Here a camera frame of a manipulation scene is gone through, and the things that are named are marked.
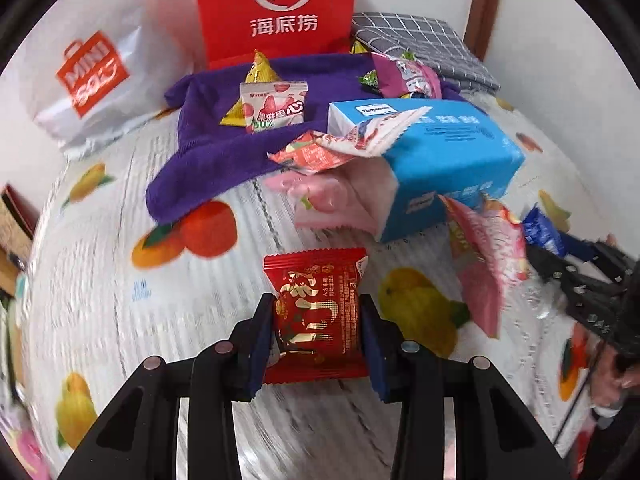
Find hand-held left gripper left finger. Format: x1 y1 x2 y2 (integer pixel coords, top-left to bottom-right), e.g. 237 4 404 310
57 294 278 480

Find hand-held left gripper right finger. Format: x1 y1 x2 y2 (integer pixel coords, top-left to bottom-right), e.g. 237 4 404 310
359 294 573 480

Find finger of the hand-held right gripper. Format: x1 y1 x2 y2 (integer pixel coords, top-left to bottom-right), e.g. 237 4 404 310
527 245 626 331
567 240 636 281

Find blue snack packet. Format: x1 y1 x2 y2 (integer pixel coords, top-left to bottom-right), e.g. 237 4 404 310
520 205 568 256

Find red snack packet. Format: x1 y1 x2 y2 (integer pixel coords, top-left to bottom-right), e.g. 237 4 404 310
262 247 371 386

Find pink yellow-edged snack packet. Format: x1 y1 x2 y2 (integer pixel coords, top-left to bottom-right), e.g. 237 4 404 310
440 195 531 338
370 52 443 101

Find purple towel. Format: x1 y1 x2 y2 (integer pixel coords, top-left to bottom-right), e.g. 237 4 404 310
145 52 463 226

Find green triangular snack packet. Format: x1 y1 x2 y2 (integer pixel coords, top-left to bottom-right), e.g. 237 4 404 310
356 70 383 93

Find yellow triangular snack packet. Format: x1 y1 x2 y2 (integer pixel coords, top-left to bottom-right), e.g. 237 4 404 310
219 50 283 128

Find person's right hand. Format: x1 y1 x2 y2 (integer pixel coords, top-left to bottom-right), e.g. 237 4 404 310
590 345 640 418

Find blue tissue box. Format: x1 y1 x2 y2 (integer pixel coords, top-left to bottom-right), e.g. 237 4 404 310
327 99 526 243

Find grey checked folded cloth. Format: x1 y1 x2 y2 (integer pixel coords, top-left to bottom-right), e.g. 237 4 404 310
350 11 502 93

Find white plastic bag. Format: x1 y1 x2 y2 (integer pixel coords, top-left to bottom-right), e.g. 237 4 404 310
25 0 211 153

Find red paper bag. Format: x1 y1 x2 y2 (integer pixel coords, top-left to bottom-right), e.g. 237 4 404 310
192 0 357 71

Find brown wooden door frame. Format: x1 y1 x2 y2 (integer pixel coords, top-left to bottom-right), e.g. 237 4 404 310
462 0 506 61

